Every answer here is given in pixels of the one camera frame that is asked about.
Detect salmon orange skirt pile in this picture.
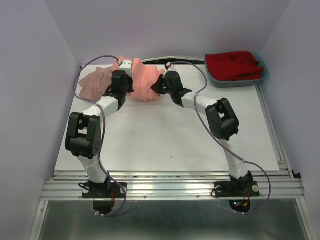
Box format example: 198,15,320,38
118,55,165,102

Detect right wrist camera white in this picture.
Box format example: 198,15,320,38
165,62,176,72

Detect dusty pink pleated skirt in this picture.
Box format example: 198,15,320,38
79,67,113,102

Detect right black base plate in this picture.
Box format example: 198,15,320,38
210,181,260,198

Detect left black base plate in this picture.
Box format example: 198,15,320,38
78,182,127,200

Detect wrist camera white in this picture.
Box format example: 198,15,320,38
165,62,176,72
117,59,133,77

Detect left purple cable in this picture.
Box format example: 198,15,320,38
73,54,128,218

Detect aluminium rail frame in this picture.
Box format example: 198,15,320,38
30,89,316,240

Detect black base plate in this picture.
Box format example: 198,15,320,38
210,181,260,198
78,182,127,200

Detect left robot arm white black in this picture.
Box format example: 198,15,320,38
65,69,133,199

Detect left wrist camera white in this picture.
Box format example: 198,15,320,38
117,59,133,77

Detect red garment in basket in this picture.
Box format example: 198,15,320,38
205,51,265,82

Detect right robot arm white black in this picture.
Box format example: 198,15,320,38
151,71,260,198

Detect blue grey plastic basket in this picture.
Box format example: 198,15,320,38
204,52,269,88

